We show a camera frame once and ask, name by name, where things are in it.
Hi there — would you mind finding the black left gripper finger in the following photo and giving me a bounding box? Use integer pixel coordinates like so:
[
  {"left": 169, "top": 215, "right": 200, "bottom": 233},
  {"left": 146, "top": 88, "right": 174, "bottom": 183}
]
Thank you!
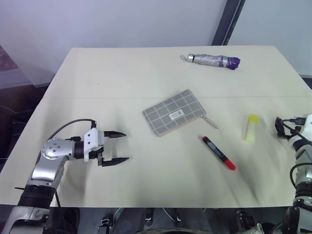
[
  {"left": 103, "top": 131, "right": 127, "bottom": 139},
  {"left": 101, "top": 156, "right": 130, "bottom": 168}
]

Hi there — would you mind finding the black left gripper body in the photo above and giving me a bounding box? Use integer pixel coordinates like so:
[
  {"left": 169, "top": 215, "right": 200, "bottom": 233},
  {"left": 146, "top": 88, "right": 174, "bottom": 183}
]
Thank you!
[{"left": 97, "top": 131, "right": 110, "bottom": 168}]

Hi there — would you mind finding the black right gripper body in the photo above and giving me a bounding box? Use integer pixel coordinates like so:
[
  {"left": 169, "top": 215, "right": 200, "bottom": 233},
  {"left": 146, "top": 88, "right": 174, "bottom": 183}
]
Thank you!
[{"left": 274, "top": 117, "right": 291, "bottom": 140}]

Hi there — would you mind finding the grey checked pouch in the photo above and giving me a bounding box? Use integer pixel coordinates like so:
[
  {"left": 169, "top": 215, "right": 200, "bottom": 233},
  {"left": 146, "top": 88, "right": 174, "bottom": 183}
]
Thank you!
[{"left": 142, "top": 89, "right": 204, "bottom": 137}]

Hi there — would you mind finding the red and black marker pen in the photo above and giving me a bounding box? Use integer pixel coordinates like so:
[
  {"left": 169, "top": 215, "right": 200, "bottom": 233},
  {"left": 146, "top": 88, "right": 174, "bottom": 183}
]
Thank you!
[{"left": 201, "top": 136, "right": 237, "bottom": 171}]

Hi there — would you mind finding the folded silver purple umbrella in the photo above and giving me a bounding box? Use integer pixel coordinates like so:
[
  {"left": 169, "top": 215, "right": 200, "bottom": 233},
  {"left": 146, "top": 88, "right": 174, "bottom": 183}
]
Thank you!
[{"left": 180, "top": 53, "right": 242, "bottom": 71}]

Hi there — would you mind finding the translucent plastic bin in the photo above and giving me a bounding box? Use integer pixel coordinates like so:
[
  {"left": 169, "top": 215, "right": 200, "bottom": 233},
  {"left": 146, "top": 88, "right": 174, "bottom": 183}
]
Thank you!
[{"left": 0, "top": 44, "right": 53, "bottom": 89}]

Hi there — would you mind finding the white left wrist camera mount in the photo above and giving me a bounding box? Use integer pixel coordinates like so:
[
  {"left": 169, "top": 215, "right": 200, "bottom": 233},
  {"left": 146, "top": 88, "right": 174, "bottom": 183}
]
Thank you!
[{"left": 82, "top": 127, "right": 105, "bottom": 163}]

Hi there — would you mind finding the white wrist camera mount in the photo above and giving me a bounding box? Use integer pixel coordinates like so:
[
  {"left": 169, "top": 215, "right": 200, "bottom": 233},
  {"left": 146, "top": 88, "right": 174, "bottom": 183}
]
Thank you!
[
  {"left": 303, "top": 114, "right": 312, "bottom": 134},
  {"left": 82, "top": 127, "right": 105, "bottom": 163}
]

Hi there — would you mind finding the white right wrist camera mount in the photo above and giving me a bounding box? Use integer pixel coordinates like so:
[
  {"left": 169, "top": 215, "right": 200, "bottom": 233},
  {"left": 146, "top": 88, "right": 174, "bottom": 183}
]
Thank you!
[{"left": 303, "top": 114, "right": 312, "bottom": 134}]

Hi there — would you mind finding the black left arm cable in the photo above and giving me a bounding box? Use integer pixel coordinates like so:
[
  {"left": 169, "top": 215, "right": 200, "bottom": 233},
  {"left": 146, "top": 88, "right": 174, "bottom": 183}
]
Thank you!
[{"left": 47, "top": 118, "right": 97, "bottom": 142}]

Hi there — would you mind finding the thin white cable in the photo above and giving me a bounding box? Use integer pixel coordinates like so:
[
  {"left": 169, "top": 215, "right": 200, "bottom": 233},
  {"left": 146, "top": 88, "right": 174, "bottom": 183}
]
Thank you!
[{"left": 160, "top": 208, "right": 177, "bottom": 222}]

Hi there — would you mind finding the black vertical post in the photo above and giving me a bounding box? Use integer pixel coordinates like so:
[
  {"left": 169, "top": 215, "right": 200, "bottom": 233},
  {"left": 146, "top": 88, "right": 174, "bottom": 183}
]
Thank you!
[{"left": 210, "top": 0, "right": 246, "bottom": 46}]

